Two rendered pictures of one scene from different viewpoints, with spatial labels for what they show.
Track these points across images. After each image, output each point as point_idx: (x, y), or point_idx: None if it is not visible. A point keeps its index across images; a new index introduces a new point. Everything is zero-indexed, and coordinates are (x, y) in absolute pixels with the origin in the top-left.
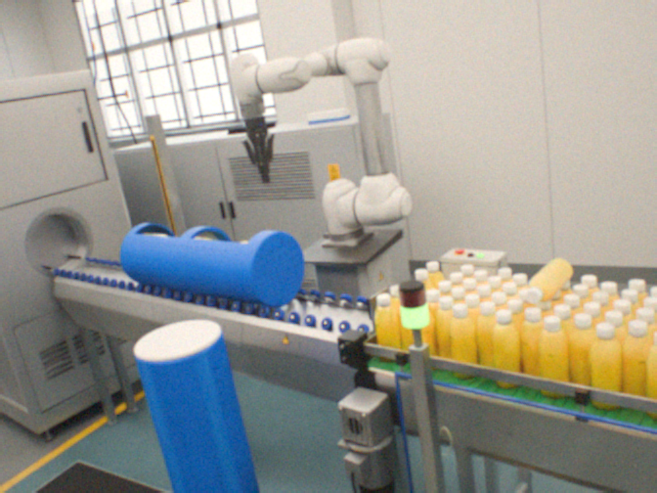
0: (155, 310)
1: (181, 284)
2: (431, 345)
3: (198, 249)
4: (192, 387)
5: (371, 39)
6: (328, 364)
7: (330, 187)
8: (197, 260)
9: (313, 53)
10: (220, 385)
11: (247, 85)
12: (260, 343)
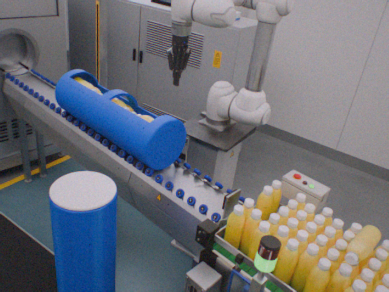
0: (72, 134)
1: (95, 128)
2: None
3: (113, 112)
4: (86, 230)
5: None
6: (185, 227)
7: (217, 86)
8: (110, 119)
9: None
10: (106, 230)
11: (183, 11)
12: (140, 191)
